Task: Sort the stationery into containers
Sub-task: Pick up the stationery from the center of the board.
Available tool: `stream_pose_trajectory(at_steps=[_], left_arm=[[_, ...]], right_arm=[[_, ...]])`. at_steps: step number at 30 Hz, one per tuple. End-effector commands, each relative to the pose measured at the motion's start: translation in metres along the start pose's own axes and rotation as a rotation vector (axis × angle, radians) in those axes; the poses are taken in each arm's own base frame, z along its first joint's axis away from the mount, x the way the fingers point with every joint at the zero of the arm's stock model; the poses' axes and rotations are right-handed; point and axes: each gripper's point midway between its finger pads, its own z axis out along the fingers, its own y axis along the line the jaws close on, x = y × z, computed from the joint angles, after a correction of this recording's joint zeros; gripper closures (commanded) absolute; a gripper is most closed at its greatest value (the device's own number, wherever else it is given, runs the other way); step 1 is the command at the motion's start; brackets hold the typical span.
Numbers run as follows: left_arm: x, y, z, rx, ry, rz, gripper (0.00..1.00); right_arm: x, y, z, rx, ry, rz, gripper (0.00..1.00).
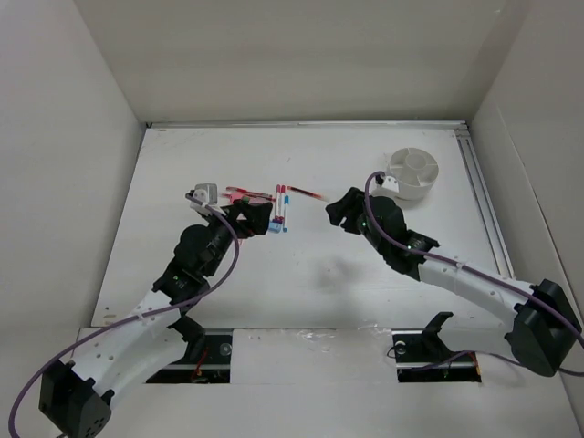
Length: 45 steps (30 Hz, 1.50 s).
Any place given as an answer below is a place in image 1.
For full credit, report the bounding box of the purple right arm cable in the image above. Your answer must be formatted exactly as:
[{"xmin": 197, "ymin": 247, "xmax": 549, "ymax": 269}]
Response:
[{"xmin": 364, "ymin": 171, "xmax": 584, "ymax": 376}]

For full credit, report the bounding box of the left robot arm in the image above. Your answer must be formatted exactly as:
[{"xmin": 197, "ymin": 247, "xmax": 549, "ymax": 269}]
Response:
[{"xmin": 39, "ymin": 201, "xmax": 272, "ymax": 437}]

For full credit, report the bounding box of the light blue highlighter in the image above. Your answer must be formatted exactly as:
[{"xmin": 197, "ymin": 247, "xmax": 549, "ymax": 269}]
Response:
[{"xmin": 268, "ymin": 221, "xmax": 282, "ymax": 234}]

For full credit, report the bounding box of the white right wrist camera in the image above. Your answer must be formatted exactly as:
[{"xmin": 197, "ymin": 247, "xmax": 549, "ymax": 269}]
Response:
[{"xmin": 375, "ymin": 174, "xmax": 400, "ymax": 196}]

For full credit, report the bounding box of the pink highlighter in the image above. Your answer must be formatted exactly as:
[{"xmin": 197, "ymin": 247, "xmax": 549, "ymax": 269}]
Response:
[{"xmin": 222, "ymin": 192, "xmax": 248, "ymax": 203}]

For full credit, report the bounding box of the pink cap white marker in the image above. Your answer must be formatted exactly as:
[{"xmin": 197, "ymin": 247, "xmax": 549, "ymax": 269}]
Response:
[{"xmin": 275, "ymin": 184, "xmax": 284, "ymax": 223}]

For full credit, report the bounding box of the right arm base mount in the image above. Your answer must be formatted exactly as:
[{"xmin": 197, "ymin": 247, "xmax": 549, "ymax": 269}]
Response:
[{"xmin": 386, "ymin": 312, "xmax": 482, "ymax": 383}]

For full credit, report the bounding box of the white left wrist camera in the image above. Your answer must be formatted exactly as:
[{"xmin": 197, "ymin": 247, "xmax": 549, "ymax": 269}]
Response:
[{"xmin": 185, "ymin": 182, "xmax": 218, "ymax": 211}]

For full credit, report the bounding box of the white round divided container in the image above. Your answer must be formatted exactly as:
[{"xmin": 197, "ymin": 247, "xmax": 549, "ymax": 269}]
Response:
[{"xmin": 386, "ymin": 148, "xmax": 439, "ymax": 201}]

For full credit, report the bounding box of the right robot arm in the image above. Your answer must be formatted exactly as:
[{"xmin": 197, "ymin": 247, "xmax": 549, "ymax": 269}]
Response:
[{"xmin": 326, "ymin": 188, "xmax": 583, "ymax": 377}]

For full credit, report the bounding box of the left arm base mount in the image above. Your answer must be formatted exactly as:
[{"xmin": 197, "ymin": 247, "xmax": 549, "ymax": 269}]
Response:
[{"xmin": 146, "ymin": 329, "xmax": 233, "ymax": 384}]

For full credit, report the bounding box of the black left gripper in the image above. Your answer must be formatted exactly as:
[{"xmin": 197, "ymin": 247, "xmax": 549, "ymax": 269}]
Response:
[{"xmin": 201, "ymin": 198, "xmax": 270, "ymax": 276}]

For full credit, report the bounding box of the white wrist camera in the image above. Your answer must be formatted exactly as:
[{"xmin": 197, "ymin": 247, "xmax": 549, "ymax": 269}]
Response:
[
  {"xmin": 375, "ymin": 174, "xmax": 400, "ymax": 196},
  {"xmin": 185, "ymin": 182, "xmax": 218, "ymax": 211}
]

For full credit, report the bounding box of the blue cap white marker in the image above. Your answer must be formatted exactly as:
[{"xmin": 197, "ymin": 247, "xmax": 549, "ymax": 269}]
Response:
[{"xmin": 282, "ymin": 195, "xmax": 289, "ymax": 233}]

